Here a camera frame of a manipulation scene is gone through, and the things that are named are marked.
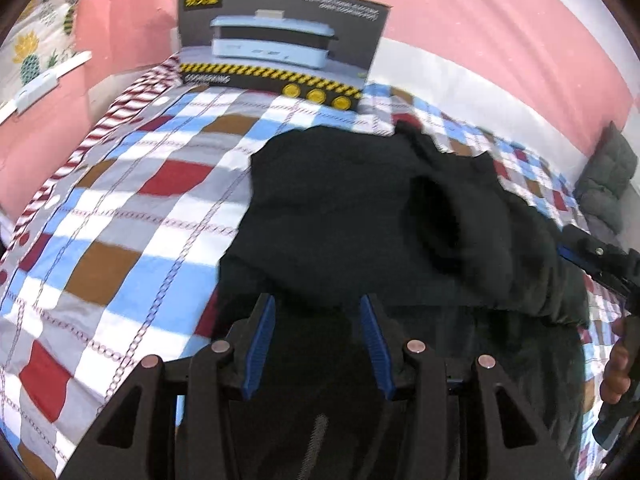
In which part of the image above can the black appliance carton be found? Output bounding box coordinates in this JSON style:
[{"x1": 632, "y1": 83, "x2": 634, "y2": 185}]
[{"x1": 176, "y1": 0, "x2": 393, "y2": 113}]

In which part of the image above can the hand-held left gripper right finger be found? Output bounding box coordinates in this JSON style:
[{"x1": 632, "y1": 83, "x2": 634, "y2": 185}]
[{"x1": 359, "y1": 294, "x2": 576, "y2": 480}]

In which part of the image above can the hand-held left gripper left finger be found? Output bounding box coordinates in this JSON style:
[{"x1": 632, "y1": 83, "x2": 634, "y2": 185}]
[{"x1": 60, "y1": 292, "x2": 277, "y2": 480}]

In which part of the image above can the person's right hand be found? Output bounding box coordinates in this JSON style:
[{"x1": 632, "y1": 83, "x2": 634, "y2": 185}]
[{"x1": 599, "y1": 317, "x2": 633, "y2": 406}]

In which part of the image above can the checkered blanket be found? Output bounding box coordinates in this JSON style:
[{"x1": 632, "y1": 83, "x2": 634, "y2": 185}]
[{"x1": 0, "y1": 80, "x2": 636, "y2": 480}]

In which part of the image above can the red white striped sheet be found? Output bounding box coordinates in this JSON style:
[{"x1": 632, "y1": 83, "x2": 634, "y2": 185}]
[{"x1": 0, "y1": 52, "x2": 183, "y2": 281}]

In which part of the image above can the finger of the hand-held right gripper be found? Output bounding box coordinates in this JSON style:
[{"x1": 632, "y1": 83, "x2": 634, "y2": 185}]
[{"x1": 559, "y1": 224, "x2": 640, "y2": 311}]

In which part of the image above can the large black garment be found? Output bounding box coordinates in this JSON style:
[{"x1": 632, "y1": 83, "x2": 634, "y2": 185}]
[{"x1": 212, "y1": 122, "x2": 593, "y2": 480}]

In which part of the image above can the pineapple print storage bag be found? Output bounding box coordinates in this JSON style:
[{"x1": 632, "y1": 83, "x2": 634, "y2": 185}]
[{"x1": 0, "y1": 0, "x2": 83, "y2": 106}]

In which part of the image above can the grey quilted cushion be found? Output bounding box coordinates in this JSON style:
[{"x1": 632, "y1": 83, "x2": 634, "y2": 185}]
[{"x1": 572, "y1": 121, "x2": 640, "y2": 233}]

